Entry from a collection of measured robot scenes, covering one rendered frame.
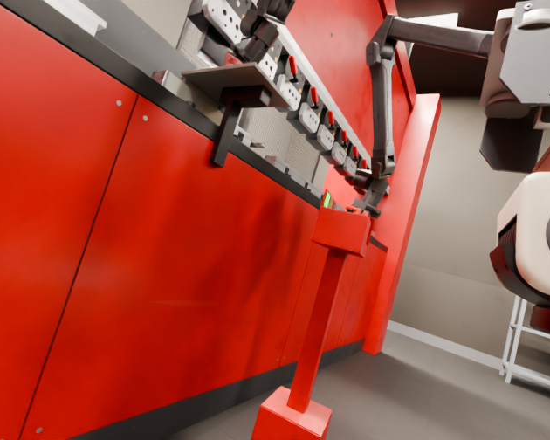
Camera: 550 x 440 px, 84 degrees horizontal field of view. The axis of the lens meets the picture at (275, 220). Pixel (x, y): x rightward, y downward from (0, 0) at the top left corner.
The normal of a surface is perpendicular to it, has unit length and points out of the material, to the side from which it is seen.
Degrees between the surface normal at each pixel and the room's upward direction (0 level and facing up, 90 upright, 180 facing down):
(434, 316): 90
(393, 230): 90
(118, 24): 90
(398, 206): 90
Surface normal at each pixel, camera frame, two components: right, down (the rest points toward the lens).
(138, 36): 0.81, 0.18
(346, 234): -0.35, -0.18
